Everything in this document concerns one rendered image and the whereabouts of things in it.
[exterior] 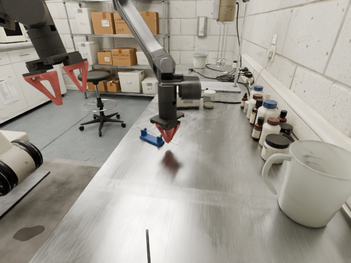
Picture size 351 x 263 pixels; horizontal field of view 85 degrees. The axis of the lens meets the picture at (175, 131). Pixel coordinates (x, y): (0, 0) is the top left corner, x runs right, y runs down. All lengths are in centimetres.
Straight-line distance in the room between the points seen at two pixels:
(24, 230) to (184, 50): 299
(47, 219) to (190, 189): 75
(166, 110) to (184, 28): 285
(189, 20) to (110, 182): 302
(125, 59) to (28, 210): 249
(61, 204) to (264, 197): 92
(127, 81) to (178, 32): 111
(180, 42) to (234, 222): 311
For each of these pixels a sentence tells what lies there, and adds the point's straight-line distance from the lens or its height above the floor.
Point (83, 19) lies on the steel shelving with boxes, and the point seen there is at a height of 118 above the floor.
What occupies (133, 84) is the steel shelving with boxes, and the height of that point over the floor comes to 28.
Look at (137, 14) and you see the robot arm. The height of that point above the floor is 116.
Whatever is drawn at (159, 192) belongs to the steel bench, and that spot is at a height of 75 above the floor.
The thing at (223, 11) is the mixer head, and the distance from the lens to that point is 128.
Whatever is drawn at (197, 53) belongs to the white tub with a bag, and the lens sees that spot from 195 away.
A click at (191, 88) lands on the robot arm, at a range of 57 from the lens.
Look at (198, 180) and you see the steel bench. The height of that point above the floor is 75.
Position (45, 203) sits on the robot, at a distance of 119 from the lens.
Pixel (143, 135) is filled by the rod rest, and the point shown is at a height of 76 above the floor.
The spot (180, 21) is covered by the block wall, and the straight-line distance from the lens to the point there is 339.
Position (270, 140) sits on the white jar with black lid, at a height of 82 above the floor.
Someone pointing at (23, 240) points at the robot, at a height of 37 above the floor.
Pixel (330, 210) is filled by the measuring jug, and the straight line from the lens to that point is 50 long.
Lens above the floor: 113
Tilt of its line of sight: 29 degrees down
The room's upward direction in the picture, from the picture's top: straight up
